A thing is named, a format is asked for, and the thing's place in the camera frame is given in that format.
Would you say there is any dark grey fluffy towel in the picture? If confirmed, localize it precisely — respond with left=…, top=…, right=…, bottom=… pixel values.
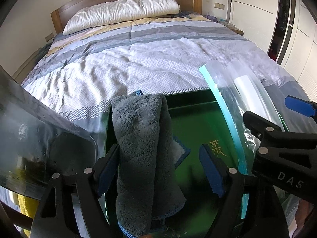
left=111, top=93, right=186, bottom=237

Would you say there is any clear zip bag teal seal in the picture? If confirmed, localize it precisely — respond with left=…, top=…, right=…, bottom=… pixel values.
left=198, top=59, right=300, bottom=220

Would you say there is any green tray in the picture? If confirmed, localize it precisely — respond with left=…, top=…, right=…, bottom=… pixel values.
left=105, top=89, right=290, bottom=238

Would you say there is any dark transparent plastic bag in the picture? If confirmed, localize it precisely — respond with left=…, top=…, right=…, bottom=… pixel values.
left=1, top=69, right=98, bottom=199

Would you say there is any yellow towel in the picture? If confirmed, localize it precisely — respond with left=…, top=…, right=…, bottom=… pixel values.
left=17, top=194, right=40, bottom=219

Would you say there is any white wardrobe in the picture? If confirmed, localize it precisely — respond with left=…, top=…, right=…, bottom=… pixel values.
left=229, top=0, right=316, bottom=101

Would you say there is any striped bed quilt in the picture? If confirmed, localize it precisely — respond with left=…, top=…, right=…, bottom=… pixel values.
left=22, top=14, right=307, bottom=133

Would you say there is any wooden nightstand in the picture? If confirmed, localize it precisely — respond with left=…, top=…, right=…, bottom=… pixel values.
left=223, top=22, right=244, bottom=36

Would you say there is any white pillow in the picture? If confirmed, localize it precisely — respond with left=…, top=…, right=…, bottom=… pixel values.
left=62, top=0, right=180, bottom=36

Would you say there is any wall switch plate right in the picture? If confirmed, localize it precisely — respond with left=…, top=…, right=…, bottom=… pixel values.
left=214, top=2, right=225, bottom=10

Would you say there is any wall socket left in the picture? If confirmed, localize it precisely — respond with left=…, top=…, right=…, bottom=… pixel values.
left=45, top=33, right=54, bottom=42

